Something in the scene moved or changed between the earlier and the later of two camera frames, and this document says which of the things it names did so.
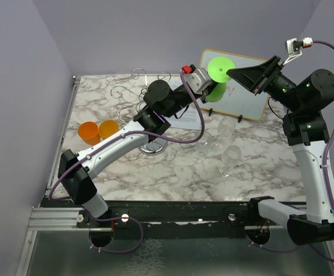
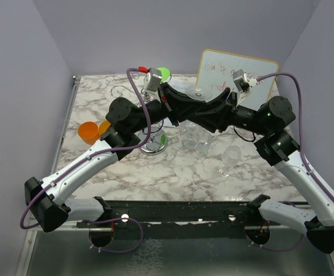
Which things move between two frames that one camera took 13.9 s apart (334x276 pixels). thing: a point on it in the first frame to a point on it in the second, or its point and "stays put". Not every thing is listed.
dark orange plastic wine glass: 88,131 stays put
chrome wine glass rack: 133,92 stays put
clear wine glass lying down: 231,157 stays put
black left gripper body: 204,94 to 158,109
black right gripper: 252,77 to 225,114
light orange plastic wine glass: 107,127 stays put
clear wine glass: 226,126 to 191,134
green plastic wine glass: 217,68 to 166,75
